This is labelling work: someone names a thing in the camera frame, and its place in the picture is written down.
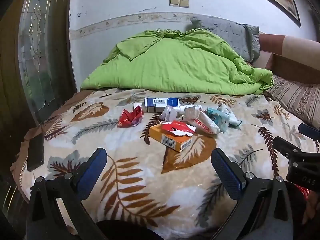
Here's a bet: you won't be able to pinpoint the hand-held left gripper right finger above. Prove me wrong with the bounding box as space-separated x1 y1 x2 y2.
211 148 293 240

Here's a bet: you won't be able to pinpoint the white packet with red print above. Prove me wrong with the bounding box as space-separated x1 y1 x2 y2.
194 111 221 135

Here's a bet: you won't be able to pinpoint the torn red white packet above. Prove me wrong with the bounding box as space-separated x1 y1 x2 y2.
161 120 197 138

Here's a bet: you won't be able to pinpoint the small crumpled clear plastic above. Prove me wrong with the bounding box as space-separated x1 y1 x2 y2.
160 106 182 122

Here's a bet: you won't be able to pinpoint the wooden door with glass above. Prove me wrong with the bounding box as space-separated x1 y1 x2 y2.
0 0 78 230

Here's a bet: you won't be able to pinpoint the white spray bottle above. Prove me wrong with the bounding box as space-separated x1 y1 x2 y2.
175 104 203 113

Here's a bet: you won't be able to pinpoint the teal tissue pack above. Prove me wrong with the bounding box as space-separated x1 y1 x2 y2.
206 107 229 132

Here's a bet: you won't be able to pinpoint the crumpled red wrapper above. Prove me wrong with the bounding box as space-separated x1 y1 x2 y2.
117 106 145 128

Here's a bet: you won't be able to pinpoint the orange box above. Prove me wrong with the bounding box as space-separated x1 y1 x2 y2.
148 123 193 153

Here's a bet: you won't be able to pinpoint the person's red clothing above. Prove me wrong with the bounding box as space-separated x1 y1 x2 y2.
296 184 314 198

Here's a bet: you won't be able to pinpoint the person's right forearm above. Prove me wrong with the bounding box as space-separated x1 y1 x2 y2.
304 195 320 230

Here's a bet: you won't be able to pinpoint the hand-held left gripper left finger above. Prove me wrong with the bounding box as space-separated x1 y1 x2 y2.
26 147 108 240

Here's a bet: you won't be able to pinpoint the person's black trousers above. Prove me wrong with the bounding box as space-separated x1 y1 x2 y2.
95 219 165 240

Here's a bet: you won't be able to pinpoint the striped beige pillow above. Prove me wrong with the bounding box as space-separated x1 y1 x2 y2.
265 74 320 129

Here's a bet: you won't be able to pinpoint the grey quilted pillow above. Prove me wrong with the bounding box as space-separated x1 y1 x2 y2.
186 15 260 64

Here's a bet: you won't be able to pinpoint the blue and white box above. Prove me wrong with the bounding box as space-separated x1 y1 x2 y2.
134 97 181 113

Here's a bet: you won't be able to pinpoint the black phone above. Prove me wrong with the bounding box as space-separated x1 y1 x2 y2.
26 134 45 172

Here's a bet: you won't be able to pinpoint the green quilt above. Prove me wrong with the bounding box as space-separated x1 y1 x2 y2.
80 29 274 95

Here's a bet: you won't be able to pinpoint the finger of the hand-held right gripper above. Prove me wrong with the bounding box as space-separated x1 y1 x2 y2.
298 123 320 153
273 136 304 159

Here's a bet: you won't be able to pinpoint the white knit glove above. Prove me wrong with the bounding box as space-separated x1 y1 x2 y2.
217 103 242 128

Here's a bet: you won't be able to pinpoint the leaf printed blanket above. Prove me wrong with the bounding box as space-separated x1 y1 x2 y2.
10 87 320 235

